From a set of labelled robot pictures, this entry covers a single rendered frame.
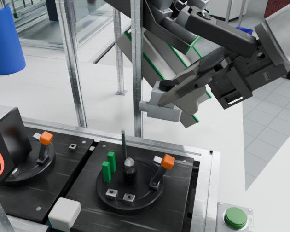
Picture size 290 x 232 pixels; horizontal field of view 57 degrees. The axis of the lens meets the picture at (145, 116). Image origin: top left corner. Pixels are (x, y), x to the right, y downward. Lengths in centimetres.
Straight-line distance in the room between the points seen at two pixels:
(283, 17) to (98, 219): 45
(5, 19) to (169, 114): 95
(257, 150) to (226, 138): 135
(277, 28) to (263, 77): 8
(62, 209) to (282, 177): 57
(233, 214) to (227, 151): 32
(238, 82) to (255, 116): 216
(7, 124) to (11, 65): 101
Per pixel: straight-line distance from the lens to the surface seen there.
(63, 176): 63
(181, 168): 62
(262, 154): 222
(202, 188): 61
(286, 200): 78
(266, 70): 47
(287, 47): 44
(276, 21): 44
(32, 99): 113
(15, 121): 36
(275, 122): 260
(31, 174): 63
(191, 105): 48
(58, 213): 54
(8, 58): 134
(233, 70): 45
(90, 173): 62
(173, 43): 60
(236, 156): 84
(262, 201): 76
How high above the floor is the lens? 142
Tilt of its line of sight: 36 degrees down
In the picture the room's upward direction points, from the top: straight up
